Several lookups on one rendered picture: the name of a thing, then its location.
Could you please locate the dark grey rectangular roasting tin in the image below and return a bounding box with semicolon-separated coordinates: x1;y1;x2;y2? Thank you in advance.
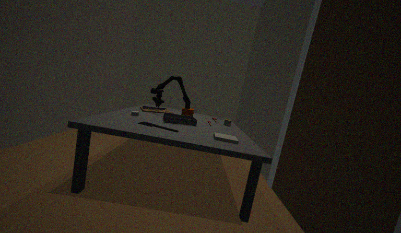
163;113;197;126

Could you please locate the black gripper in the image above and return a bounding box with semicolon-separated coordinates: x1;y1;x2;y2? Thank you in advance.
154;95;164;107

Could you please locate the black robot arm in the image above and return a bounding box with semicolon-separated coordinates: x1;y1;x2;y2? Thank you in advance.
151;76;191;109

